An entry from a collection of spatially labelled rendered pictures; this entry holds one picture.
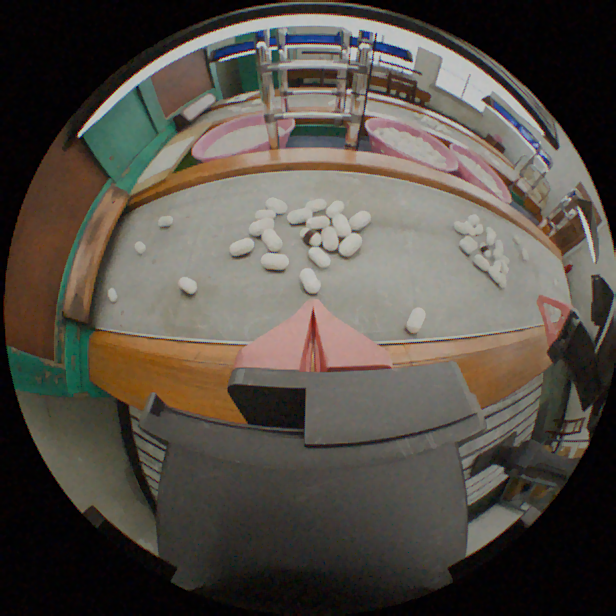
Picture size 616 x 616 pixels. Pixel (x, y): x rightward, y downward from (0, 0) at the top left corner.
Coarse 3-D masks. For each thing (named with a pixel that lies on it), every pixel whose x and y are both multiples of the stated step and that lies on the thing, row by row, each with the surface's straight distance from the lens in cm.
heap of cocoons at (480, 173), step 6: (462, 156) 82; (468, 162) 81; (474, 162) 87; (474, 168) 79; (480, 168) 87; (480, 174) 79; (486, 174) 87; (486, 180) 79; (492, 180) 87; (492, 186) 79; (498, 192) 80
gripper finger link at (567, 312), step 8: (544, 296) 35; (552, 304) 34; (560, 304) 33; (544, 312) 35; (568, 312) 32; (576, 312) 34; (544, 320) 34; (560, 320) 33; (568, 320) 32; (560, 328) 32; (552, 336) 33; (560, 336) 32
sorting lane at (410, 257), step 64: (192, 192) 45; (256, 192) 37; (320, 192) 35; (384, 192) 38; (128, 256) 48; (192, 256) 33; (256, 256) 28; (384, 256) 29; (448, 256) 36; (512, 256) 57; (128, 320) 40; (192, 320) 29; (256, 320) 25; (384, 320) 26; (448, 320) 31; (512, 320) 46
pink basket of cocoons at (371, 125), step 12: (372, 120) 65; (384, 120) 69; (396, 120) 72; (372, 132) 54; (420, 132) 73; (372, 144) 57; (384, 144) 50; (432, 144) 72; (396, 156) 51; (408, 156) 49; (444, 156) 69; (444, 168) 53; (456, 168) 58
